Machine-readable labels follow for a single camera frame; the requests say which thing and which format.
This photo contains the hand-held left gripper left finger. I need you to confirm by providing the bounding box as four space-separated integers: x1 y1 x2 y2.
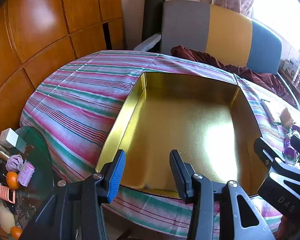
20 149 127 240

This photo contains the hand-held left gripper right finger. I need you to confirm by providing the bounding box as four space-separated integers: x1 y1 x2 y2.
169 149 275 240

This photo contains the purple sachet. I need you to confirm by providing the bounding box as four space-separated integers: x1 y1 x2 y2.
282 140 300 158

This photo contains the yellow sponge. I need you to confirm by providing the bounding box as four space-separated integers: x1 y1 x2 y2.
281 107 294 125

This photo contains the gold tin box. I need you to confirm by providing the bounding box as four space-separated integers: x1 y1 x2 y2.
95 71 264 198

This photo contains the green-edged snack bar packet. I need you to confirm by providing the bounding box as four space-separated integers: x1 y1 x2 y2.
261 101 280 125

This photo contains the white printed carton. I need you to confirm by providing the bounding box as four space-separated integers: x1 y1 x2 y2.
282 57 300 80

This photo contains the striped tablecloth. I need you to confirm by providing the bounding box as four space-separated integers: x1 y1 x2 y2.
19 50 300 238

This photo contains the green glass side table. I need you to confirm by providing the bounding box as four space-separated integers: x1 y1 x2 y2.
0 126 65 240

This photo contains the pink white roll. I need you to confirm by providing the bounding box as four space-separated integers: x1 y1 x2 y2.
17 162 35 187

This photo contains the purple sock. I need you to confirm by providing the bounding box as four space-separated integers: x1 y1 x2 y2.
5 154 23 172

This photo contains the orange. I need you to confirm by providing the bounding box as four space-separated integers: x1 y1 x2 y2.
10 226 23 239
6 171 20 190

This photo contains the dark red blanket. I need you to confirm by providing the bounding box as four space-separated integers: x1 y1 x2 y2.
170 45 297 108

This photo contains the pink hair comb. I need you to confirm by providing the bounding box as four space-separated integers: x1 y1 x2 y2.
0 184 16 204

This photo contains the small white box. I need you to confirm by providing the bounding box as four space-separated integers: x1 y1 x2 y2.
0 128 20 148

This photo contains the pale yellow fruit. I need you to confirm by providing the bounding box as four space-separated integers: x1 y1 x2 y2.
0 205 17 234

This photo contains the grey yellow blue headboard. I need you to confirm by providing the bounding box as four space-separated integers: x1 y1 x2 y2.
161 0 283 75

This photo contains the gold bottle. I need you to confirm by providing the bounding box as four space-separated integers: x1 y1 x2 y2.
0 140 10 162

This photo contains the white padded armrest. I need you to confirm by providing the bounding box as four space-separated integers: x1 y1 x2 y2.
133 33 162 53

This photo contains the window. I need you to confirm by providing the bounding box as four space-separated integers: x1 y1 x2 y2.
250 0 300 53

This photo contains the black rolled mat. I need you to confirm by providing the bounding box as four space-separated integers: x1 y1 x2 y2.
142 0 167 46

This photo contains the wooden wardrobe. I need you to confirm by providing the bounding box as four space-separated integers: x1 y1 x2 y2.
0 0 127 140

